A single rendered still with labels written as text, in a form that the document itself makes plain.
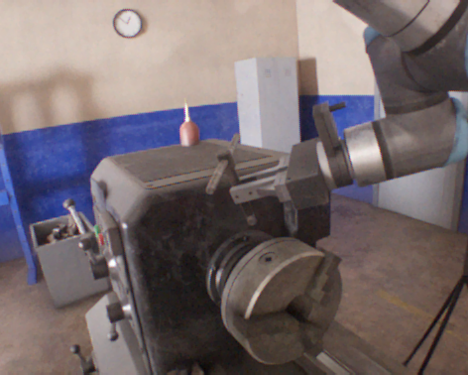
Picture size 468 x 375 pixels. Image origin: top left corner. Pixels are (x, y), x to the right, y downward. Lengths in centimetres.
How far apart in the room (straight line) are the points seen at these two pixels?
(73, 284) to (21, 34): 251
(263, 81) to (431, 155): 371
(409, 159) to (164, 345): 65
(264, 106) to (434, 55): 384
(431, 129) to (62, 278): 269
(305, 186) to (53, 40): 369
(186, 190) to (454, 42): 55
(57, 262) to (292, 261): 234
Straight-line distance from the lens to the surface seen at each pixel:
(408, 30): 33
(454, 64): 36
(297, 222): 83
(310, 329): 72
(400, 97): 48
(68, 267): 284
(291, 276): 65
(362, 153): 49
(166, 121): 416
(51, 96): 394
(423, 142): 49
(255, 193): 55
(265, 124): 416
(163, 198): 70
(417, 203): 408
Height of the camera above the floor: 152
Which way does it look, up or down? 16 degrees down
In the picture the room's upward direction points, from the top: 5 degrees counter-clockwise
